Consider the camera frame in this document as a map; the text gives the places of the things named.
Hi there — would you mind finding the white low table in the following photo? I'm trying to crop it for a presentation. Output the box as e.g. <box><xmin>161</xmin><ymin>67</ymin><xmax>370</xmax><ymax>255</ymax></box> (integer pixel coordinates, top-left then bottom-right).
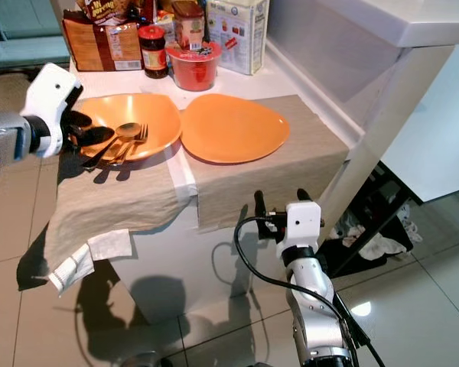
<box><xmin>60</xmin><ymin>44</ymin><xmax>365</xmax><ymax>326</ymax></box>

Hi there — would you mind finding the orange plate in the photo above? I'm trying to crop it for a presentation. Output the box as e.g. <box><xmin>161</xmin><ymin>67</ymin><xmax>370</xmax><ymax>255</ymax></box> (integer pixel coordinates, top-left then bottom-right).
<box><xmin>181</xmin><ymin>93</ymin><xmax>292</xmax><ymax>165</ymax></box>

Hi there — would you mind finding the brown cereal bag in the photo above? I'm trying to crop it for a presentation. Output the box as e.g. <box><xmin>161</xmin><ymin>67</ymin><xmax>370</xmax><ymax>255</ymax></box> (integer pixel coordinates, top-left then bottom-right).
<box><xmin>63</xmin><ymin>0</ymin><xmax>143</xmax><ymax>73</ymax></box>

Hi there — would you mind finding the white printed carton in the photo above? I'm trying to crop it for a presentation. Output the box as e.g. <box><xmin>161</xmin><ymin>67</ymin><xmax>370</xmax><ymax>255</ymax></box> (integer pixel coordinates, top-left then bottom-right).
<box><xmin>207</xmin><ymin>0</ymin><xmax>271</xmax><ymax>76</ymax></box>

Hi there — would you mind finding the orange bowl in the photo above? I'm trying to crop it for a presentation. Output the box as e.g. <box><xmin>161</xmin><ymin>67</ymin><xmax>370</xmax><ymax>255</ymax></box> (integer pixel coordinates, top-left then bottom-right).
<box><xmin>73</xmin><ymin>93</ymin><xmax>184</xmax><ymax>164</ymax></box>

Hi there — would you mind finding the bronze metal fork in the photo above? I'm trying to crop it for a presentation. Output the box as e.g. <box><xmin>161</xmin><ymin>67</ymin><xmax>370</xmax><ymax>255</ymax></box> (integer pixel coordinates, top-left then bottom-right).
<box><xmin>107</xmin><ymin>124</ymin><xmax>149</xmax><ymax>166</ymax></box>

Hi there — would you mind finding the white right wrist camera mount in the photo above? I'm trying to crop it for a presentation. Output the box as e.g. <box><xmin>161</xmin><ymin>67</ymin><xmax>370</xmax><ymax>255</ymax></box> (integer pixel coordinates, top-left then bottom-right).
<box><xmin>278</xmin><ymin>201</ymin><xmax>325</xmax><ymax>261</ymax></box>

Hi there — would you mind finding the dark jar with red lid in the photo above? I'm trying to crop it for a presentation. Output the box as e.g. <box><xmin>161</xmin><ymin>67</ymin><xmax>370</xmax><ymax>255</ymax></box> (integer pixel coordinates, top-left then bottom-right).
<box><xmin>138</xmin><ymin>24</ymin><xmax>170</xmax><ymax>80</ymax></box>

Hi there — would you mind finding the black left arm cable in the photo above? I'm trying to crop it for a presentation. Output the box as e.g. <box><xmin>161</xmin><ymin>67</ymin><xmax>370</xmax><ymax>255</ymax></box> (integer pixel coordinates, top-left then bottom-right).
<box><xmin>0</xmin><ymin>70</ymin><xmax>33</xmax><ymax>82</ymax></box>

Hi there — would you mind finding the white high counter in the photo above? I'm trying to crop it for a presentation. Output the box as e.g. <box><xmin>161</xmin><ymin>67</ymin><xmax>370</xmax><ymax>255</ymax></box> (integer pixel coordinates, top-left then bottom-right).
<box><xmin>266</xmin><ymin>0</ymin><xmax>459</xmax><ymax>204</ymax></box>

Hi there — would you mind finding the teal cabinet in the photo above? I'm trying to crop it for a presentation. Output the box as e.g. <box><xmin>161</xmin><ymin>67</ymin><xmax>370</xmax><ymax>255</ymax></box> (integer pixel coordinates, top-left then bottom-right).
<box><xmin>0</xmin><ymin>0</ymin><xmax>71</xmax><ymax>71</ymax></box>

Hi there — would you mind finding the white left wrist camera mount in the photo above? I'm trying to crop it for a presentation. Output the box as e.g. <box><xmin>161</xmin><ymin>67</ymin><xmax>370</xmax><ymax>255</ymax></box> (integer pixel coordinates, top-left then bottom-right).
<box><xmin>21</xmin><ymin>63</ymin><xmax>84</xmax><ymax>160</ymax></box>

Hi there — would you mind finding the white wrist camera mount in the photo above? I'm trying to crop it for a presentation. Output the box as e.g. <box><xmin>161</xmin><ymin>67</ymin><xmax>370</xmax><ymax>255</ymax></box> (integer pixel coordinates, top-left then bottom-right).
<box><xmin>278</xmin><ymin>201</ymin><xmax>325</xmax><ymax>261</ymax></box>
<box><xmin>21</xmin><ymin>63</ymin><xmax>84</xmax><ymax>160</ymax></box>

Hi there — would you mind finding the white crumpled cloth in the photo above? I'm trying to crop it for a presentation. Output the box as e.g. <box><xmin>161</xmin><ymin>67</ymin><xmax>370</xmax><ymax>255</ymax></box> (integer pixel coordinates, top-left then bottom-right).
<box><xmin>332</xmin><ymin>205</ymin><xmax>415</xmax><ymax>261</ymax></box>

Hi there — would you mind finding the red lidded tub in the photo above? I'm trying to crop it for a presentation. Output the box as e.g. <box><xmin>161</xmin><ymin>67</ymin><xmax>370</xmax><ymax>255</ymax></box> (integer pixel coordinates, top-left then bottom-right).
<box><xmin>165</xmin><ymin>40</ymin><xmax>223</xmax><ymax>93</ymax></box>

